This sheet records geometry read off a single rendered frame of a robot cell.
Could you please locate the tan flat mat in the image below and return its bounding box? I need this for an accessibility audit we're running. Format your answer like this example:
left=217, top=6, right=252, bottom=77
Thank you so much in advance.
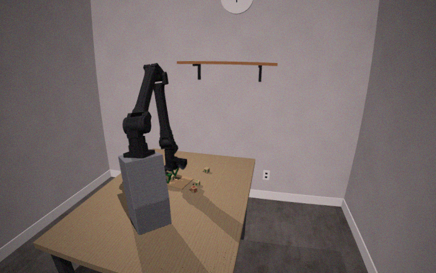
left=167, top=175, right=194, bottom=189

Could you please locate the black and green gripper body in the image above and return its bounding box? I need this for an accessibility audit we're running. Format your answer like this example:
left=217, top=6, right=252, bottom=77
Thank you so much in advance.
left=164, top=158, right=178, bottom=175

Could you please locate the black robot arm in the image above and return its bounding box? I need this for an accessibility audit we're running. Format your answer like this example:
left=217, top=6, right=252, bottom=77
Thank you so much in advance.
left=123, top=63, right=187, bottom=170

